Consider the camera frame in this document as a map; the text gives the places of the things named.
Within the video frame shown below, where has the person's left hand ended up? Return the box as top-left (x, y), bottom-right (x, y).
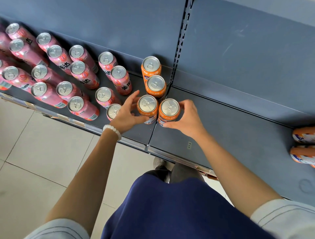
top-left (109, 90), bottom-right (150, 135)

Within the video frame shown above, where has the person's left forearm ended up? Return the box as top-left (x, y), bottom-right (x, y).
top-left (45, 134), bottom-right (118, 237)

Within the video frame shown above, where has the person's right hand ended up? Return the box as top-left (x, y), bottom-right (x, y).
top-left (162, 99), bottom-right (208, 141)

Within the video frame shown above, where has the grey shoe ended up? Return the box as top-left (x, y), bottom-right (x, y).
top-left (153, 157), bottom-right (170, 170)

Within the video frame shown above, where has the person's right forearm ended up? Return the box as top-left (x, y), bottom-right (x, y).
top-left (194, 132), bottom-right (282, 218)

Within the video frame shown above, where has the pink printed soda can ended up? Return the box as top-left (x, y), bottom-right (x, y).
top-left (106, 103), bottom-right (123, 121)
top-left (30, 81), bottom-right (68, 109)
top-left (110, 65), bottom-right (133, 96)
top-left (9, 38), bottom-right (49, 67)
top-left (36, 32), bottom-right (62, 54)
top-left (69, 44), bottom-right (99, 74)
top-left (46, 44), bottom-right (74, 76)
top-left (2, 66), bottom-right (37, 93)
top-left (5, 22), bottom-right (39, 49)
top-left (95, 86), bottom-right (121, 109)
top-left (98, 51), bottom-right (118, 80)
top-left (70, 60), bottom-right (100, 90)
top-left (31, 64), bottom-right (66, 87)

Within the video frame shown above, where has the orange striped soda can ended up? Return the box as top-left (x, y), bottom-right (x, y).
top-left (137, 95), bottom-right (159, 125)
top-left (158, 98), bottom-right (181, 127)
top-left (290, 145), bottom-right (315, 168)
top-left (292, 127), bottom-right (315, 144)

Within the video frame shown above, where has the light grey shirt sleeve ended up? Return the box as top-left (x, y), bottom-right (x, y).
top-left (250, 199), bottom-right (315, 239)
top-left (24, 218), bottom-right (90, 239)

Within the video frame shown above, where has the grey metal shelf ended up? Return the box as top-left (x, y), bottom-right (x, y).
top-left (0, 0), bottom-right (315, 201)

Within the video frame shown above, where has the white bead bracelet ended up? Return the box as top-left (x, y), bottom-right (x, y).
top-left (102, 124), bottom-right (122, 141)

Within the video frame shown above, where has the navy blue shirt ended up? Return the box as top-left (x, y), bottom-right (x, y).
top-left (101, 172), bottom-right (275, 239)

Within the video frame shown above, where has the pile of pink soda cans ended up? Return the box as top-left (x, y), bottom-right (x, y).
top-left (0, 23), bottom-right (100, 121)

